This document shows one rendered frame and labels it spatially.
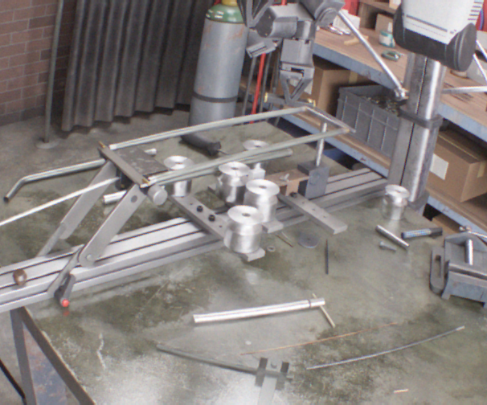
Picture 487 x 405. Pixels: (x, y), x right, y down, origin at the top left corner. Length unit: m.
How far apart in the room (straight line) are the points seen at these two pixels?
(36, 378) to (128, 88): 2.61
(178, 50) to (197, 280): 2.87
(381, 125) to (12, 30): 2.13
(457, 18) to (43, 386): 1.30
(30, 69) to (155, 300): 2.95
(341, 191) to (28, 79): 2.80
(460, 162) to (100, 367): 1.84
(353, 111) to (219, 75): 0.61
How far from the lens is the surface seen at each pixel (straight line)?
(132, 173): 0.86
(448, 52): 1.62
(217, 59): 2.87
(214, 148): 1.31
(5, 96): 3.74
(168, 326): 0.86
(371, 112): 2.63
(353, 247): 1.10
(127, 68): 3.63
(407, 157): 1.76
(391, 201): 1.21
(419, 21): 1.63
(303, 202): 1.11
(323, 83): 2.76
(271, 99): 1.35
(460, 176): 2.41
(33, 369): 1.25
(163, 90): 3.84
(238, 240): 0.94
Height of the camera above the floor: 1.43
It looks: 29 degrees down
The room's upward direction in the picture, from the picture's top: 10 degrees clockwise
